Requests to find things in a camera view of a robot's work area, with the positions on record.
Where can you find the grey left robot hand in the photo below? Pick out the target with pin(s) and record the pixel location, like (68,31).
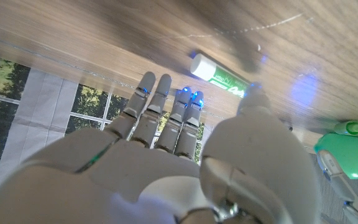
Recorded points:
(350,196)

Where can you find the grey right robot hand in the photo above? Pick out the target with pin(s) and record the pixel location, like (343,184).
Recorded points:
(154,171)

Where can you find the green marker cap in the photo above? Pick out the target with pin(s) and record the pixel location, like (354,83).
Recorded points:
(350,128)

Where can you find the white green-label marker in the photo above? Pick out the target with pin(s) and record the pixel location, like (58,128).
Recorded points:
(213,73)

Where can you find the green ball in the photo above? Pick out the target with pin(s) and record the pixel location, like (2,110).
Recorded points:
(350,154)

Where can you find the printed window forest backdrop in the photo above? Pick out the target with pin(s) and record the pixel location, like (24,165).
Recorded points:
(26,109)

